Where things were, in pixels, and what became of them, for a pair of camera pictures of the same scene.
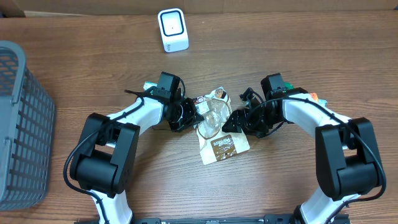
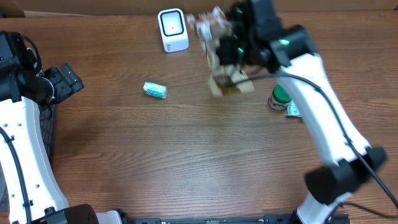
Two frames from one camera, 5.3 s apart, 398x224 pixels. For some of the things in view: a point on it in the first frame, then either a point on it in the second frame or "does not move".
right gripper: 238,116 → 224,55
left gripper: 194,117 → 66,88
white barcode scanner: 173,30 does not move
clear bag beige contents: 212,110 → 212,25
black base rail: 272,218 does not move
